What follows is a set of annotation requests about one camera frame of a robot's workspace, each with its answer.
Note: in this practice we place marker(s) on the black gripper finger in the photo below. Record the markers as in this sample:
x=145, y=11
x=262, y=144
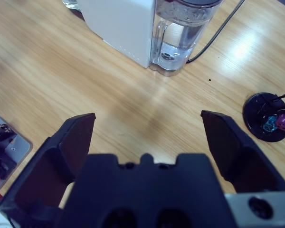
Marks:
x=69, y=147
x=240, y=154

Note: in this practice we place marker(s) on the black capsule stand with rods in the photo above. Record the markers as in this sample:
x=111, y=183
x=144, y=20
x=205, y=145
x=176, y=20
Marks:
x=254, y=111

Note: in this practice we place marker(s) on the dark camera post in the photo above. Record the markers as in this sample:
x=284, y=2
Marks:
x=0, y=142

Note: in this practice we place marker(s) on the teal coffee capsule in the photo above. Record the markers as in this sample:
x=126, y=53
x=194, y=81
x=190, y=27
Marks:
x=270, y=124

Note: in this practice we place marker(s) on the white coffee machine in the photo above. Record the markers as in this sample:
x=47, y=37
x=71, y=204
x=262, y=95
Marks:
x=121, y=26

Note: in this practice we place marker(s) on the clear water tank dark lid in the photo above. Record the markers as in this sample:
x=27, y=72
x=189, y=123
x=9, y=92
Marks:
x=180, y=31

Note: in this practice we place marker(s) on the white mount block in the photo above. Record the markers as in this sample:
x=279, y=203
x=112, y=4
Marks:
x=19, y=147

